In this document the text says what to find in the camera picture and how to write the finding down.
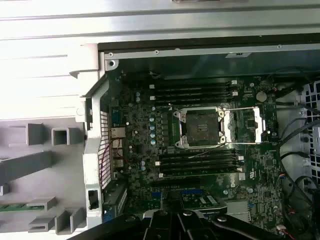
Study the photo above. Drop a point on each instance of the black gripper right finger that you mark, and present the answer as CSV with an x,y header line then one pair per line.
x,y
195,227

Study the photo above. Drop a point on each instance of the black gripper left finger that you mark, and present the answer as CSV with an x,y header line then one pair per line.
x,y
155,227

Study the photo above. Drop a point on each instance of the thin metal locking lever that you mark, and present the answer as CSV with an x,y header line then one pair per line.
x,y
205,152

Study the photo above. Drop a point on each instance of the metal socket cover frame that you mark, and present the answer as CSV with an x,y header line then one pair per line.
x,y
260,125

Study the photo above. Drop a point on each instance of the CPU socket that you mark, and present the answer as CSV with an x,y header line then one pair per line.
x,y
200,127

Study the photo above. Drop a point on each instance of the silver chipset heatsink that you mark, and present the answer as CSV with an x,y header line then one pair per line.
x,y
237,207

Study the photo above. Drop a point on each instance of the black expansion slot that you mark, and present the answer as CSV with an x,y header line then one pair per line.
x,y
175,182

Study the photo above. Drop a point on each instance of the black RAM slot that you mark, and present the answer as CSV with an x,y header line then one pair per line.
x,y
200,160
192,90
192,84
192,96
192,101
200,172
200,166
175,156

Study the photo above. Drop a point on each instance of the green motherboard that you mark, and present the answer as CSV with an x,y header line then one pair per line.
x,y
140,120

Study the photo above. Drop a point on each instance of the green RAM stick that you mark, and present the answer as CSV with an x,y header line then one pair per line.
x,y
12,207

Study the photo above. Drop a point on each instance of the grey parts rack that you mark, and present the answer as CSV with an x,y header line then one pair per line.
x,y
25,162

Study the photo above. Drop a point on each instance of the round coin battery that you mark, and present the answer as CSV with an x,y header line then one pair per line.
x,y
261,95

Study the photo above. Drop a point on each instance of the perforated metal drive cage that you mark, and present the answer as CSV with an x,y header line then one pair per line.
x,y
290,112

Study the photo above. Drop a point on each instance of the black open PC case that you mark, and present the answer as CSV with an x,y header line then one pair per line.
x,y
200,67

